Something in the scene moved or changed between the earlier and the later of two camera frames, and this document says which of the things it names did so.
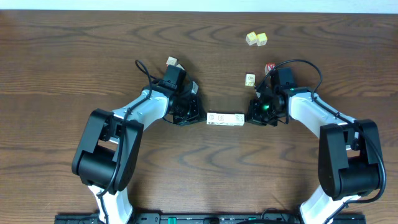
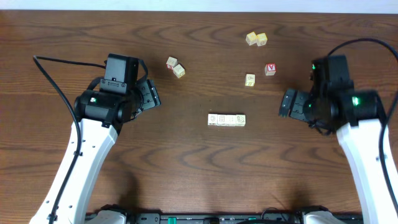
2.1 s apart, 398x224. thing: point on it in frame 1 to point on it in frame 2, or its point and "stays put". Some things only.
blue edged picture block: (239, 119) stays put
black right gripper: (253, 116) to (297, 111)
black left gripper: (195, 113) to (149, 94)
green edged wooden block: (212, 118) stays put
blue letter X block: (221, 119) stays put
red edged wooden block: (229, 119) stays put
